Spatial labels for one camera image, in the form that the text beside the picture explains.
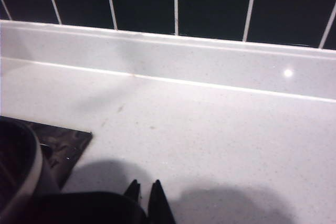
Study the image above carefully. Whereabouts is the black mug with steel rim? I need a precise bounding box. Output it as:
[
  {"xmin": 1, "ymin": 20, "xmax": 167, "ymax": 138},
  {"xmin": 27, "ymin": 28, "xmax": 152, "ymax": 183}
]
[{"xmin": 0, "ymin": 115, "xmax": 146, "ymax": 224}]

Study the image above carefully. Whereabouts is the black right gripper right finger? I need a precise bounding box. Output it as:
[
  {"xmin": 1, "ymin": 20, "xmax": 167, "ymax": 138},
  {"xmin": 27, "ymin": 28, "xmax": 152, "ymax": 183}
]
[{"xmin": 146, "ymin": 179, "xmax": 177, "ymax": 224}]

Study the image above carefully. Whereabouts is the black kitchen sink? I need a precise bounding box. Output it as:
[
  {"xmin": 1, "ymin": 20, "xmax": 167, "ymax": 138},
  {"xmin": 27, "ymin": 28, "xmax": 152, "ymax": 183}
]
[{"xmin": 26, "ymin": 121, "xmax": 93, "ymax": 189}]

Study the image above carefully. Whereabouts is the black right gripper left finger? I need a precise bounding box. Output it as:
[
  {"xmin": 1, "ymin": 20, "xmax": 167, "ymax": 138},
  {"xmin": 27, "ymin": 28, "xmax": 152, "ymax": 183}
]
[{"xmin": 123, "ymin": 179, "xmax": 142, "ymax": 204}]

